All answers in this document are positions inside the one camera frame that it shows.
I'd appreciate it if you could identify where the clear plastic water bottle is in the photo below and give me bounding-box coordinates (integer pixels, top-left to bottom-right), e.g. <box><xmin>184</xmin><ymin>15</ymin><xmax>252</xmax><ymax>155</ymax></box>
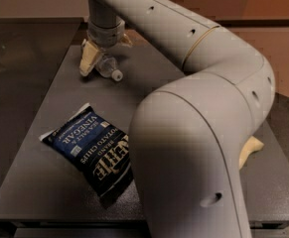
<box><xmin>95</xmin><ymin>55</ymin><xmax>123</xmax><ymax>81</ymax></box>

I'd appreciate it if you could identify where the yellow sponge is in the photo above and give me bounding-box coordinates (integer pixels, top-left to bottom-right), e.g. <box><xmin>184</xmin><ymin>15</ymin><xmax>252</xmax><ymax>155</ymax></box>
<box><xmin>238</xmin><ymin>136</ymin><xmax>264</xmax><ymax>170</ymax></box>

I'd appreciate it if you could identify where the blue potato chips bag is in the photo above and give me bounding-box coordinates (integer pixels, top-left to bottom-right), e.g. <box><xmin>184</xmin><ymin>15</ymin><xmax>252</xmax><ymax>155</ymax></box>
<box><xmin>40</xmin><ymin>103</ymin><xmax>133</xmax><ymax>196</ymax></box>

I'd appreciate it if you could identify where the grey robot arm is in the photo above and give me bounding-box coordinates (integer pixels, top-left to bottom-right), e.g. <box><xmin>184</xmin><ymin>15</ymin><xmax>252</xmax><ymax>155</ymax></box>
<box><xmin>89</xmin><ymin>0</ymin><xmax>275</xmax><ymax>238</ymax></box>

